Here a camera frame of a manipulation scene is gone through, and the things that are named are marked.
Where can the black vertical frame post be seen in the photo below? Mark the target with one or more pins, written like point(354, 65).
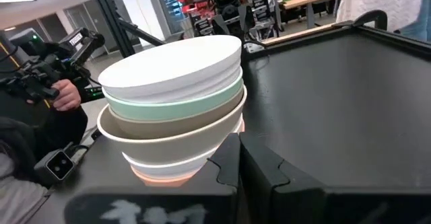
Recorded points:
point(107, 12)

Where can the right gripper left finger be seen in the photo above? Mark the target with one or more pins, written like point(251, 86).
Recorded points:
point(229, 163)

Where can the beige bowl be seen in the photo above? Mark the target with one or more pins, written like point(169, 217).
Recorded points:
point(168, 148)

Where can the pink bowl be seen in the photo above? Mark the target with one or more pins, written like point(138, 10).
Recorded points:
point(161, 182)

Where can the black table-level camera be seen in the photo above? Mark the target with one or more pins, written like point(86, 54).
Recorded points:
point(59, 165)

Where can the wooden table side board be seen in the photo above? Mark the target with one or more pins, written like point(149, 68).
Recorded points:
point(303, 34)

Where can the white plate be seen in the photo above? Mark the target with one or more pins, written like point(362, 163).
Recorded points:
point(168, 69)

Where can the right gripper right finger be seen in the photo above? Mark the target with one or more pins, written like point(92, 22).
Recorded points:
point(259, 183)

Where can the black table frame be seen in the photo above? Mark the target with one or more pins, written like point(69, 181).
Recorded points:
point(397, 37)

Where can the person's hand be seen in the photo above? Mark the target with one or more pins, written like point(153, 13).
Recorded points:
point(67, 96)

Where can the black diagonal frame strut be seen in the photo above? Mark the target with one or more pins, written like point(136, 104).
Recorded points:
point(141, 32)

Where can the white bowl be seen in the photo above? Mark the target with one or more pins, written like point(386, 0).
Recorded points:
point(168, 170)

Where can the green bowl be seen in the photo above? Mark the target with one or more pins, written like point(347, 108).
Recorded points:
point(161, 111)

